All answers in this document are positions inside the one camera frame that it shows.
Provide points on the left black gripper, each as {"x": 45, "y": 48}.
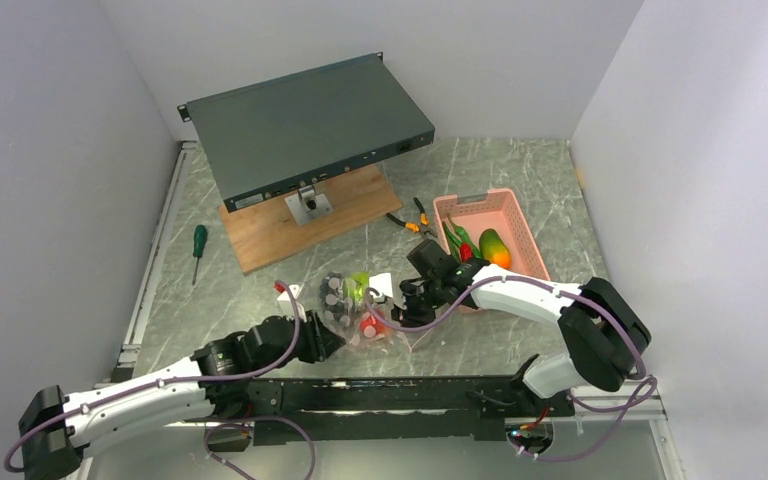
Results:
{"x": 321, "y": 341}

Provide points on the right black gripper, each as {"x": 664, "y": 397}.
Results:
{"x": 407, "y": 315}

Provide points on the dark fake grape bunch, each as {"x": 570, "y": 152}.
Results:
{"x": 338, "y": 297}

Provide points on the clear zip top bag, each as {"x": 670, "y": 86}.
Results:
{"x": 397, "y": 340}

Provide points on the red fake chili pepper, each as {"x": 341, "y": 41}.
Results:
{"x": 465, "y": 252}

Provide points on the green fake bean pod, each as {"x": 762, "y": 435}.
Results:
{"x": 453, "y": 241}

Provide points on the green fake apple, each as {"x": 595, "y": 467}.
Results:
{"x": 360, "y": 285}

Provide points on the green fake chili pepper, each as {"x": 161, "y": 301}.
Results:
{"x": 465, "y": 238}

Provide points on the orange fake fruit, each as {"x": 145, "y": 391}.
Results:
{"x": 493, "y": 249}

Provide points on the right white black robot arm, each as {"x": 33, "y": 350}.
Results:
{"x": 604, "y": 339}

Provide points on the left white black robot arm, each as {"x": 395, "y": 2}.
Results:
{"x": 58, "y": 431}

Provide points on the orange black pliers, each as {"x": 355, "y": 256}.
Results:
{"x": 421, "y": 227}

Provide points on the pink perforated plastic basket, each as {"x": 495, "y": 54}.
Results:
{"x": 499, "y": 209}

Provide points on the brown wooden board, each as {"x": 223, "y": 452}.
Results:
{"x": 277, "y": 228}

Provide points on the dark grey rack server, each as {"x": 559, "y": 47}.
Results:
{"x": 277, "y": 136}

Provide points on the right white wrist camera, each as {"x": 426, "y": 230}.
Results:
{"x": 379, "y": 292}

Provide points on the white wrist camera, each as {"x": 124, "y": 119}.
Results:
{"x": 288, "y": 299}
{"x": 379, "y": 292}

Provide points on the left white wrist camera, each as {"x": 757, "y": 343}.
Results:
{"x": 288, "y": 299}

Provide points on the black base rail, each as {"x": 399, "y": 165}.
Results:
{"x": 480, "y": 407}

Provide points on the metal bracket with knob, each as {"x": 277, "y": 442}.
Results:
{"x": 308, "y": 203}

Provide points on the green handled screwdriver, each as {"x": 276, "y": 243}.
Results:
{"x": 200, "y": 236}

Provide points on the aluminium frame rail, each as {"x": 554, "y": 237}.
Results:
{"x": 133, "y": 339}

